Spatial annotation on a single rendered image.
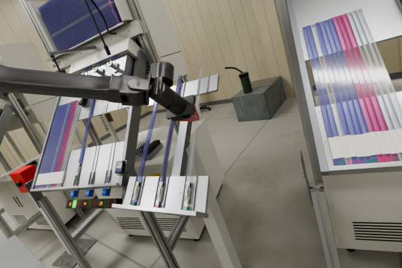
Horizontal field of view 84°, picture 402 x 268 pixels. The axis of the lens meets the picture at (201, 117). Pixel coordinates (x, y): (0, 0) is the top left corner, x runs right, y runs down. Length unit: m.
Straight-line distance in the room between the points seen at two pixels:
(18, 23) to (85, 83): 4.79
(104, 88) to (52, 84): 0.12
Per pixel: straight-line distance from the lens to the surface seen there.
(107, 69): 1.33
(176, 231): 1.30
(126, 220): 1.82
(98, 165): 1.19
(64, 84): 0.66
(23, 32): 5.37
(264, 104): 3.03
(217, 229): 1.04
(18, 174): 1.94
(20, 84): 0.70
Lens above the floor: 1.13
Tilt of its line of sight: 16 degrees down
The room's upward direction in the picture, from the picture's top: 19 degrees counter-clockwise
